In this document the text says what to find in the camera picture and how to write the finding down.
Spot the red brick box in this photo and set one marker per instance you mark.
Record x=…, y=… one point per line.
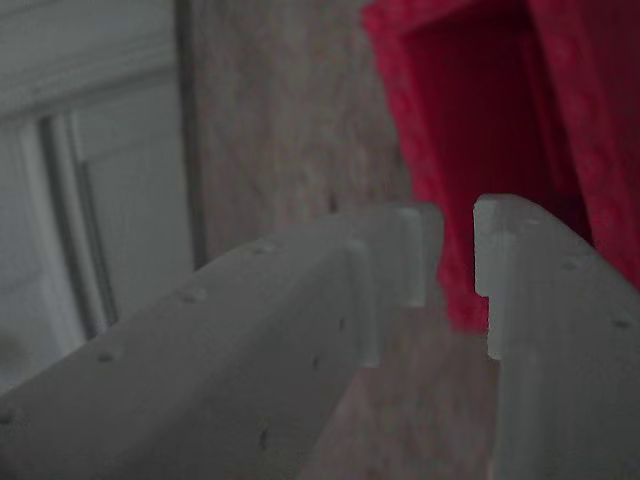
x=480, y=125

